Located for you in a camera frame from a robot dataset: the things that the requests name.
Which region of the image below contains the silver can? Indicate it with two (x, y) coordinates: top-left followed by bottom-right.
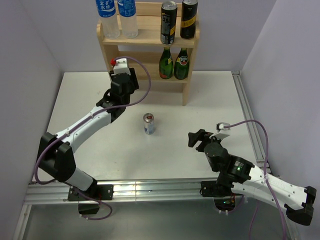
(143, 113), (155, 135)

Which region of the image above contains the water bottle blue label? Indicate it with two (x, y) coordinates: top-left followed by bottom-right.
(95, 0), (120, 39)
(117, 0), (139, 39)

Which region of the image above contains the black can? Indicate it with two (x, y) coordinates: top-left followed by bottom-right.
(180, 0), (198, 40)
(160, 1), (178, 45)

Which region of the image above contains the black can front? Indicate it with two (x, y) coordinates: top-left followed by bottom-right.
(180, 0), (198, 40)

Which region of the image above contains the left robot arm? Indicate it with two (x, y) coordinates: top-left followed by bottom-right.
(34, 66), (139, 200)

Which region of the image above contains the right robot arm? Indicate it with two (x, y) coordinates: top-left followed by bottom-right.
(188, 129), (317, 226)

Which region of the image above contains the wooden two-tier shelf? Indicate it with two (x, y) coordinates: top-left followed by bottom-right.
(96, 1), (200, 106)

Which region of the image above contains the green glass bottle left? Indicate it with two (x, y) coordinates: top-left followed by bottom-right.
(158, 47), (174, 79)

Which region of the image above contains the green glass bottle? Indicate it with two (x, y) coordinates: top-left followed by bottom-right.
(174, 48), (190, 80)
(158, 47), (174, 79)

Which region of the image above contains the green glass bottle right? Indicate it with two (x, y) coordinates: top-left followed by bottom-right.
(174, 48), (190, 80)

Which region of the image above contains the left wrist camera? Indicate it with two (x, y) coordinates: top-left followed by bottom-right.
(110, 58), (130, 75)

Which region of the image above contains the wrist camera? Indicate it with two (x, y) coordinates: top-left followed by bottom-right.
(110, 58), (130, 75)
(209, 122), (231, 141)

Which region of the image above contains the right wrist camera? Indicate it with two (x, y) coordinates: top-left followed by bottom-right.
(209, 122), (231, 141)

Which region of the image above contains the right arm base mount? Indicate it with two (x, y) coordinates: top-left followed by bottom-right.
(200, 179), (247, 213)

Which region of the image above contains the aluminium side rail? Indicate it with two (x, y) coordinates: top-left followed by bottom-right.
(231, 71), (265, 169)

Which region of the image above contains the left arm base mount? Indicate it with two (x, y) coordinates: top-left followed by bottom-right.
(67, 184), (114, 216)

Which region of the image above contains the aluminium front rail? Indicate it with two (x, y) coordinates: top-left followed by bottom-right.
(23, 178), (209, 205)

